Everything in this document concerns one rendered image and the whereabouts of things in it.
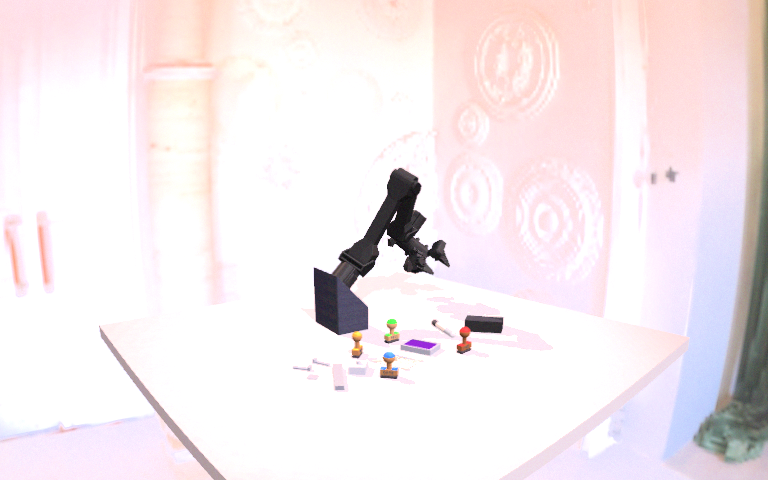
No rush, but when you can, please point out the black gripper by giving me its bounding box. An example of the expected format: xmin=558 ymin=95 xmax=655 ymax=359
xmin=403 ymin=237 xmax=450 ymax=275

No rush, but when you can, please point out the purple ink pad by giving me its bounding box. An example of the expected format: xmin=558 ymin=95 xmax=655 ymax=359
xmin=400 ymin=338 xmax=441 ymax=356

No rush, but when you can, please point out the red rubber stamp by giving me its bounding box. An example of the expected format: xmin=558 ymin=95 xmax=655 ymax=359
xmin=457 ymin=327 xmax=472 ymax=354

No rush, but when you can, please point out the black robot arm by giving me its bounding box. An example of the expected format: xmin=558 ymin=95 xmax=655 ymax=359
xmin=331 ymin=168 xmax=428 ymax=289

